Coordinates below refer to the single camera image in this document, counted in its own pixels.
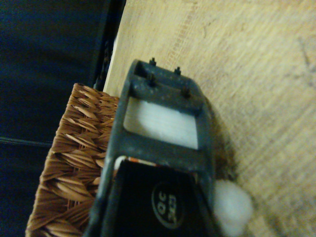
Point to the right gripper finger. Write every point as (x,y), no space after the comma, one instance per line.
(160,151)

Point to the white orange-spotted plush toy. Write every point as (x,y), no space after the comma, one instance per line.
(232,205)

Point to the brown wicker basket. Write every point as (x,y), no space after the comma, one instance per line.
(71,160)

